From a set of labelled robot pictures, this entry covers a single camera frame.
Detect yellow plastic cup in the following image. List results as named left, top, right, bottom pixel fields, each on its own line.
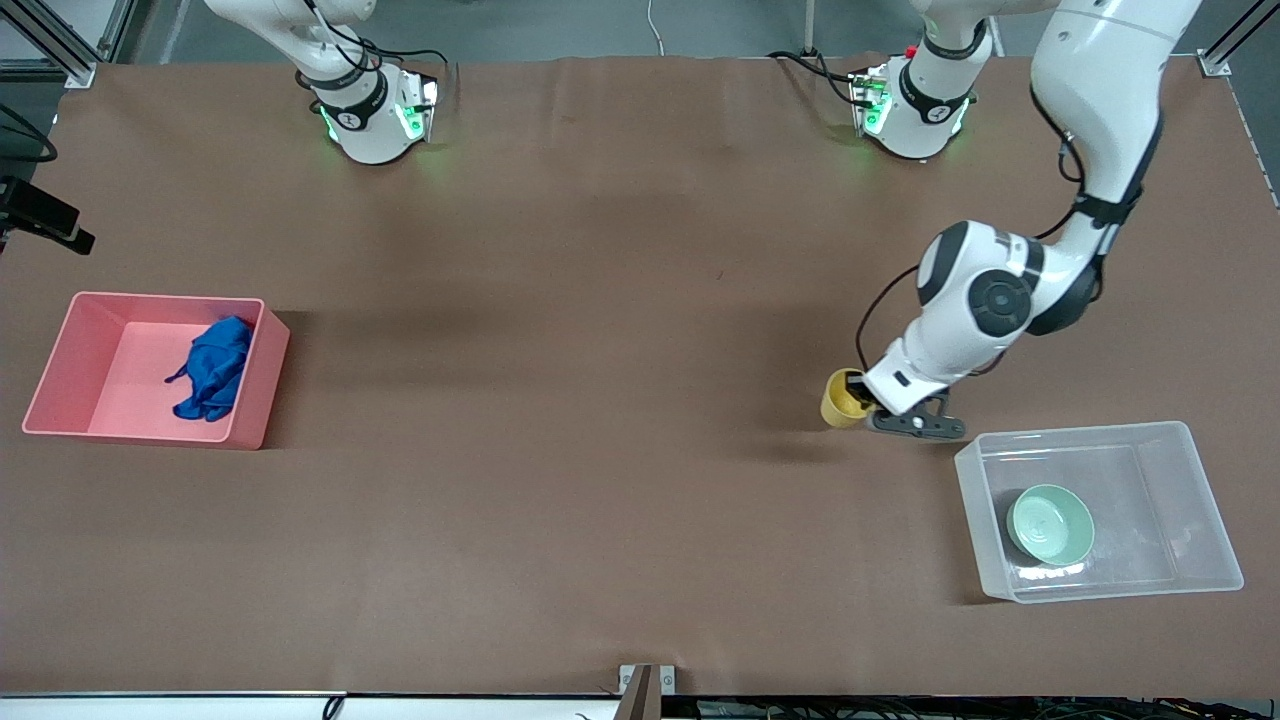
left=821, top=368, right=879, bottom=429

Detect mint green bowl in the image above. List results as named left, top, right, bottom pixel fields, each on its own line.
left=1006, top=484, right=1095, bottom=567

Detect blue cloth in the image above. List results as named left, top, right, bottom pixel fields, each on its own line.
left=165, top=316, right=254, bottom=422

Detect clear plastic box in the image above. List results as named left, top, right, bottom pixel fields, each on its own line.
left=954, top=421, right=1245, bottom=604

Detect pink plastic bin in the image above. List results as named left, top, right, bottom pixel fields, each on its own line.
left=22, top=291, right=291, bottom=451

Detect brown table cover sheet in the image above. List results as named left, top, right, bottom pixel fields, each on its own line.
left=0, top=55, right=1280, bottom=698

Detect aluminium frame post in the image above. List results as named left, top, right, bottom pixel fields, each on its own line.
left=0, top=0, right=136, bottom=89
left=1195, top=0, right=1280, bottom=211

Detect black left base cable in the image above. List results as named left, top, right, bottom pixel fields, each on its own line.
left=768, top=48, right=871, bottom=106

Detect silver metal edge bracket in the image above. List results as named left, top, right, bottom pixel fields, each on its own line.
left=618, top=663, right=676, bottom=720

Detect black right base cables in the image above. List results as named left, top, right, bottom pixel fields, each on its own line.
left=295, top=0, right=451, bottom=111

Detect white table edge rail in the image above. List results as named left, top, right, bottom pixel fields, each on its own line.
left=0, top=690, right=621, bottom=720

